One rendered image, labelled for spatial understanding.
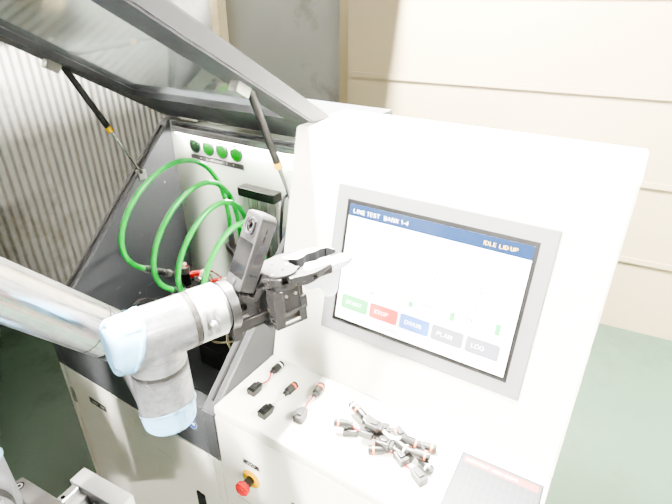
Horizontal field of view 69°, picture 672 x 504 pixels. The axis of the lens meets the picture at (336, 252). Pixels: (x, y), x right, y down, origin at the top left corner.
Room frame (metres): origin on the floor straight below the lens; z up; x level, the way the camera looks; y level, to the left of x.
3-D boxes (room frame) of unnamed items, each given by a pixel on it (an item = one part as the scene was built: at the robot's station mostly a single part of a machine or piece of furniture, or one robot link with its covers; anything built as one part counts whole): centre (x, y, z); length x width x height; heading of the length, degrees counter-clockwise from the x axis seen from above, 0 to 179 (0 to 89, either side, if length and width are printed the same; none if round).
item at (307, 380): (0.74, -0.07, 0.96); 0.70 x 0.22 x 0.03; 58
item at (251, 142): (1.46, 0.30, 1.43); 0.54 x 0.03 x 0.02; 58
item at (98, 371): (1.04, 0.57, 0.87); 0.62 x 0.04 x 0.16; 58
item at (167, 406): (0.52, 0.25, 1.34); 0.11 x 0.08 x 0.11; 37
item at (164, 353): (0.51, 0.24, 1.43); 0.11 x 0.08 x 0.09; 127
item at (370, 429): (0.72, -0.10, 1.01); 0.23 x 0.11 x 0.06; 58
